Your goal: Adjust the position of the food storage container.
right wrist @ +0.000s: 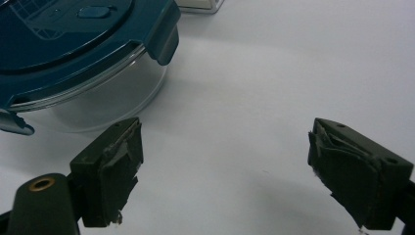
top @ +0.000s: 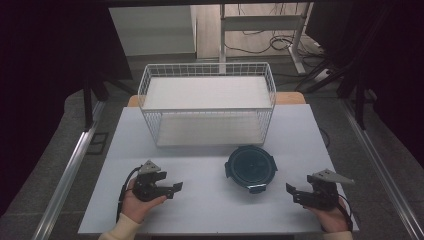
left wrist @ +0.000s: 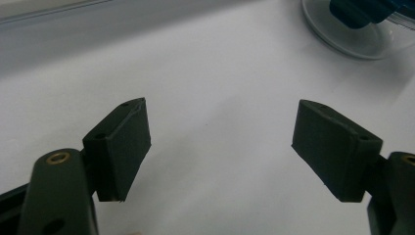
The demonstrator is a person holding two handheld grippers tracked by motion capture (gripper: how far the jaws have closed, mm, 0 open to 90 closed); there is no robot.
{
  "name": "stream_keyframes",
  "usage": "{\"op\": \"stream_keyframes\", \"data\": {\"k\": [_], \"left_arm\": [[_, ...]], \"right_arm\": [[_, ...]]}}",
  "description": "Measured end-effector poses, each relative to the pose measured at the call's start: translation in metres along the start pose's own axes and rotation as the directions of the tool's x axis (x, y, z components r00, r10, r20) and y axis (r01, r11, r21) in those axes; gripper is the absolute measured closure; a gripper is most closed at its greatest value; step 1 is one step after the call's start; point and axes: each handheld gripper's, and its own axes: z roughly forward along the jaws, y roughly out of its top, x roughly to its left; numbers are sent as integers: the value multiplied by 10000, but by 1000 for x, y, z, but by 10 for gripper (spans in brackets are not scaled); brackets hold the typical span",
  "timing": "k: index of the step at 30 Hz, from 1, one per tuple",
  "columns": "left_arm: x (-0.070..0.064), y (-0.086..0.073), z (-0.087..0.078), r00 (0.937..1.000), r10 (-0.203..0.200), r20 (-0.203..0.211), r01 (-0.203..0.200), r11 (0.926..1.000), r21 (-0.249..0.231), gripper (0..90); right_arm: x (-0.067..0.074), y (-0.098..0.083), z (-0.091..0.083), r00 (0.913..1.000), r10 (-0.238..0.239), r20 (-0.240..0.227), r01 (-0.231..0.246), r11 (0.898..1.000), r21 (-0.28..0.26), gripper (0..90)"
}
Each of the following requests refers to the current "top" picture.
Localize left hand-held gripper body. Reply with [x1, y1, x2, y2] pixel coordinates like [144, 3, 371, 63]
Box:
[132, 159, 168, 203]

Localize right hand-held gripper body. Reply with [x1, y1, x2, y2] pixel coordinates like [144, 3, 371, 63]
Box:
[301, 168, 356, 212]

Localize person's left hand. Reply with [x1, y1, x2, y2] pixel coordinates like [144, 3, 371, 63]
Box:
[120, 178, 168, 225]

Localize person's right hand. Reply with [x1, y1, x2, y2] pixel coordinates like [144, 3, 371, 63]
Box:
[303, 196, 352, 233]

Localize dark round lidded container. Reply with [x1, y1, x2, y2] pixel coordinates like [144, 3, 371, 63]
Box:
[224, 145, 279, 195]

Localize wooden table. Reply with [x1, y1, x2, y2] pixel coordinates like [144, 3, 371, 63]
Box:
[127, 91, 307, 108]

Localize black metal stand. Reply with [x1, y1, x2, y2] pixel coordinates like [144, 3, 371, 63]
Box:
[294, 58, 379, 132]
[82, 74, 138, 132]

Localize dark curtain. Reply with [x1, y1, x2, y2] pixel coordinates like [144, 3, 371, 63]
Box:
[0, 0, 135, 218]
[304, 0, 424, 169]

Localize white cabinet panel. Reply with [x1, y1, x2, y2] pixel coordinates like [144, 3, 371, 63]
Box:
[108, 4, 198, 57]

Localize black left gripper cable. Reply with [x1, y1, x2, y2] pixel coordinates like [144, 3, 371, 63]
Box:
[115, 165, 143, 224]

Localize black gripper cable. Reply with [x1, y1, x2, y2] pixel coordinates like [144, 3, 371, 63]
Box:
[336, 194, 355, 233]
[115, 165, 143, 224]

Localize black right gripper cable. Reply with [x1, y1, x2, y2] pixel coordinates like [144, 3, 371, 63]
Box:
[336, 194, 355, 233]

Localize thin black cable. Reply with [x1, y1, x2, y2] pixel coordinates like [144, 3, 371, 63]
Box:
[318, 126, 331, 150]

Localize aluminium frame rail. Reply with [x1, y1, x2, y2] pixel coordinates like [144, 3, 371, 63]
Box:
[31, 99, 108, 240]
[340, 99, 424, 240]

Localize black floor bracket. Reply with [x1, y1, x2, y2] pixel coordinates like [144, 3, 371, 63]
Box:
[85, 131, 110, 156]

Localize white wire two-tier rack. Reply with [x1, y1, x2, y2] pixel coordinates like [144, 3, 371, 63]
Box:
[137, 62, 278, 148]

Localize black floor cables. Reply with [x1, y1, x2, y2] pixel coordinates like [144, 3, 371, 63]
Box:
[223, 3, 327, 58]

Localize white metal desk frame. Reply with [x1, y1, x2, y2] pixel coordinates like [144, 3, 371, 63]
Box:
[218, 2, 315, 75]

